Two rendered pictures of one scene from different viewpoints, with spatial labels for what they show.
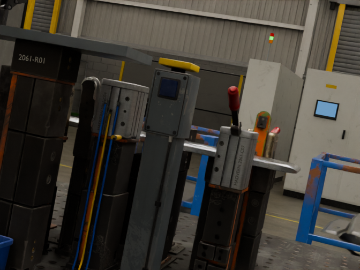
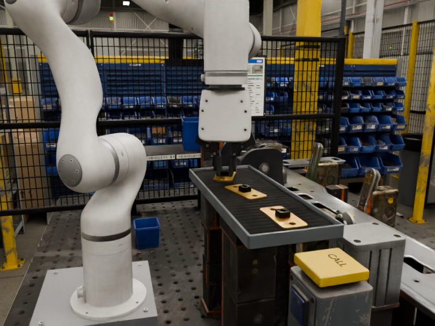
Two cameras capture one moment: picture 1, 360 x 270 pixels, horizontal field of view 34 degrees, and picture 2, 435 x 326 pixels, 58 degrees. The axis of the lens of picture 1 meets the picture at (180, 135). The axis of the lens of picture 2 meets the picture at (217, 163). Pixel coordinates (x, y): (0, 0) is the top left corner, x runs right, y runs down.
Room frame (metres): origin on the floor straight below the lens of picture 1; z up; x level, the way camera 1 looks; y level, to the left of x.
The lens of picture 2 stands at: (0.72, -0.25, 1.36)
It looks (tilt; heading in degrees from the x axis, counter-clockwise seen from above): 13 degrees down; 59
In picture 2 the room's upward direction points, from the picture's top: straight up
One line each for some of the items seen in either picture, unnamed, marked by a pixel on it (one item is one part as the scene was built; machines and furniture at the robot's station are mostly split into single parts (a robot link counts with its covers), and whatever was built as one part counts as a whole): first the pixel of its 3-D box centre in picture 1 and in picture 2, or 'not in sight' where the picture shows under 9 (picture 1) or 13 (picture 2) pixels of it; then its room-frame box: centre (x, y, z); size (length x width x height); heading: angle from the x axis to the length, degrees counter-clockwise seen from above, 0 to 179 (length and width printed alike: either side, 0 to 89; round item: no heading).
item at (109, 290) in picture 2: not in sight; (107, 265); (0.96, 0.67, 0.89); 0.19 x 0.19 x 0.18
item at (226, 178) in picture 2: not in sight; (224, 173); (1.14, 0.40, 1.17); 0.08 x 0.04 x 0.01; 50
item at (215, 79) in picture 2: not in sight; (224, 79); (1.13, 0.40, 1.35); 0.09 x 0.08 x 0.03; 140
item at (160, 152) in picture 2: not in sight; (191, 151); (1.54, 1.33, 1.02); 0.90 x 0.22 x 0.03; 164
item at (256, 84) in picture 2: not in sight; (244, 86); (1.86, 1.36, 1.30); 0.23 x 0.02 x 0.31; 164
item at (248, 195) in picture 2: not in sight; (245, 189); (1.11, 0.28, 1.17); 0.08 x 0.04 x 0.01; 89
